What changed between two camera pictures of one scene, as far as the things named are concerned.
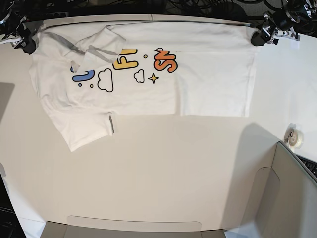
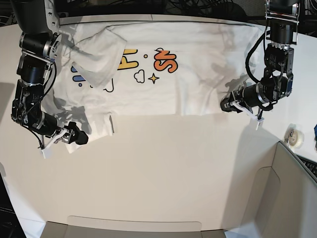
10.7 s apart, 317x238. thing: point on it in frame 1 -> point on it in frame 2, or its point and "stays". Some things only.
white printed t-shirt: [82, 73] stays
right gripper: [280, 24] -> [232, 102]
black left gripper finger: [30, 46] -> [80, 137]
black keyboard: [310, 164] stays
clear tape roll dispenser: [293, 138] stays
